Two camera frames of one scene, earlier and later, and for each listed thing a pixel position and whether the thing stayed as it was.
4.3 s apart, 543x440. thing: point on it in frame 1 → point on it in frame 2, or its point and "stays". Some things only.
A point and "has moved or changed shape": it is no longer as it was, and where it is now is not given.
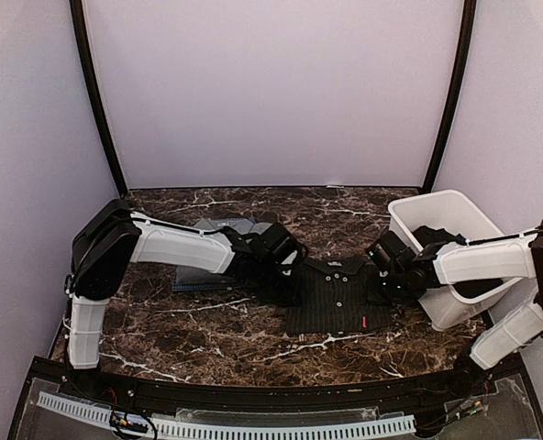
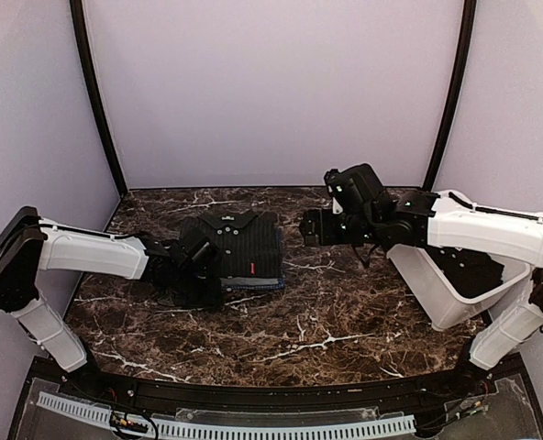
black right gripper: (375, 295) → (326, 234)
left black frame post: (78, 21) stays
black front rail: (298, 397) stays
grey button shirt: (247, 230) has moved or changed shape
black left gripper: (289, 299) → (212, 299)
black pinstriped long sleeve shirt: (335, 300) has moved or changed shape
